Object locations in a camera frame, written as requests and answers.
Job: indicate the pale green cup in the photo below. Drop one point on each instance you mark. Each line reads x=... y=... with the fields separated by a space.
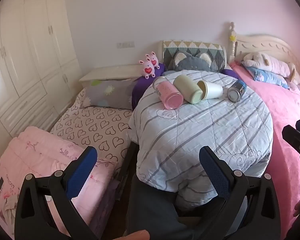
x=187 y=88

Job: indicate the grey metal cup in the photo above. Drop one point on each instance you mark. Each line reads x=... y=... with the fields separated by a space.
x=236 y=92

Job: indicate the striped light blue quilt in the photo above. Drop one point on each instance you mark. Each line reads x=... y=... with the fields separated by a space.
x=202 y=135

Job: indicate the light blue pillow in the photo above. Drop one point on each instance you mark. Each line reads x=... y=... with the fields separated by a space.
x=270 y=77

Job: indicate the white plush dog toy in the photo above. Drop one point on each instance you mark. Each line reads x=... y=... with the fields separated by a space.
x=270 y=62

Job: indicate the grey flower print pillow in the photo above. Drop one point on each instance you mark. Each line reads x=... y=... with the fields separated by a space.
x=107 y=92

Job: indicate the cream carved bed headboard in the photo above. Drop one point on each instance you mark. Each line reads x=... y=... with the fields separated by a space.
x=260 y=45

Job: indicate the cream small bed headboard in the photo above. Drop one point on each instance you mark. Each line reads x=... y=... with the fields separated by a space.
x=110 y=72

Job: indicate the pink bunny toy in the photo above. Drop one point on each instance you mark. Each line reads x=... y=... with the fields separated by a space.
x=148 y=70
x=154 y=60

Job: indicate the white cup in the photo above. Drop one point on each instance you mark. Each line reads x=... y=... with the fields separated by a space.
x=212 y=90

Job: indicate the white wardrobe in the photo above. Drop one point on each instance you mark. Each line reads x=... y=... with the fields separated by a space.
x=27 y=50

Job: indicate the dark grey cloth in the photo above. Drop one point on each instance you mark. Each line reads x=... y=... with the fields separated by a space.
x=152 y=212

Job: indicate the pink bedspread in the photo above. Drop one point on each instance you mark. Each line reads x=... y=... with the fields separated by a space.
x=285 y=110

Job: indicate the pink floral quilt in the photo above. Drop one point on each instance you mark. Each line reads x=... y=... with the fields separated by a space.
x=40 y=155

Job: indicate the grey cat cushion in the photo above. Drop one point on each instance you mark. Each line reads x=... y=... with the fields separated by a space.
x=192 y=63

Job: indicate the pink cup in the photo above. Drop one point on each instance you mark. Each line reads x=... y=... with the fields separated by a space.
x=168 y=93

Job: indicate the white wall socket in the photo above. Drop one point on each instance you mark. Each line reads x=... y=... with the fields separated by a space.
x=125 y=44

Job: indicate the purple pillow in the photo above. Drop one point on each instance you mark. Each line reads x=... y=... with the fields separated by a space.
x=140 y=90

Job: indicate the diamond pattern cushion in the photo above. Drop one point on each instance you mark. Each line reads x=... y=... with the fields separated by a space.
x=190 y=46

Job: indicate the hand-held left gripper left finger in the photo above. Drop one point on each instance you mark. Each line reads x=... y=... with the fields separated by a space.
x=82 y=172

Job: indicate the heart print bed sheet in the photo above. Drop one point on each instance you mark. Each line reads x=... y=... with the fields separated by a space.
x=95 y=125

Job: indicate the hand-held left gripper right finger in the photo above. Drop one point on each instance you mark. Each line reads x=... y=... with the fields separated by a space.
x=215 y=172

